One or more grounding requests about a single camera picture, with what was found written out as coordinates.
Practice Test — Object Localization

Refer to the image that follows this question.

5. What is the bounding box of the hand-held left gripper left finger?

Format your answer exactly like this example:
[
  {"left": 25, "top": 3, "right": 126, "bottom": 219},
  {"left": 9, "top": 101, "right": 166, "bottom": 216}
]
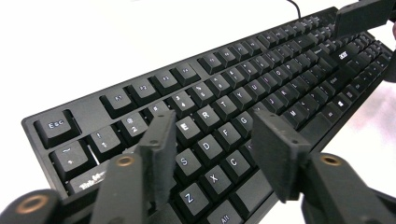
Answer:
[{"left": 90, "top": 109, "right": 178, "bottom": 224}]

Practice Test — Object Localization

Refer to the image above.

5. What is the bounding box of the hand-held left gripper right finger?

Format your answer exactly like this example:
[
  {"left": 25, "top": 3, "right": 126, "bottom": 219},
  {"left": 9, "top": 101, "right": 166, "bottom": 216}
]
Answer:
[{"left": 251, "top": 109, "right": 396, "bottom": 224}]

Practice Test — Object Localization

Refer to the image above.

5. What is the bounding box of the black computer keyboard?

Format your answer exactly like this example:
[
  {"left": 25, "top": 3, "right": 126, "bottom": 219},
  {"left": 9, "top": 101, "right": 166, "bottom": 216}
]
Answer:
[{"left": 21, "top": 6, "right": 395, "bottom": 224}]

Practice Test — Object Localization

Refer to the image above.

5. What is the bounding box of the black keyboard cable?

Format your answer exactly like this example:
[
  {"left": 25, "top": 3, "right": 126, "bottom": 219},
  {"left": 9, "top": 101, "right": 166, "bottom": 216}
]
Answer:
[{"left": 286, "top": 0, "right": 303, "bottom": 19}]

